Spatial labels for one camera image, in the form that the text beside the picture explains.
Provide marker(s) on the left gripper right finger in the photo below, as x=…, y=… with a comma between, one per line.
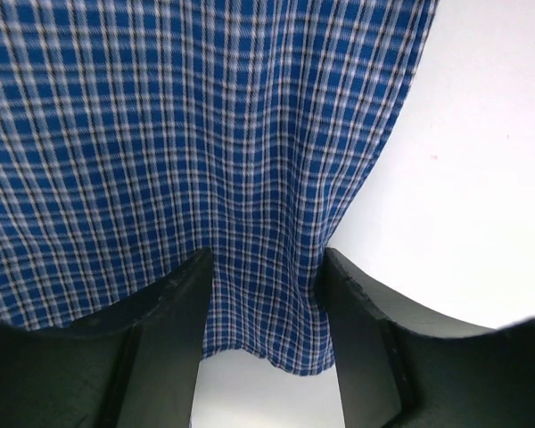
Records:
x=401, y=364

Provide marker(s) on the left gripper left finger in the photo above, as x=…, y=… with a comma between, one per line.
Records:
x=132, y=364

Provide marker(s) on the blue checked shirt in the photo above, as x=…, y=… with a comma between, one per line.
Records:
x=134, y=133

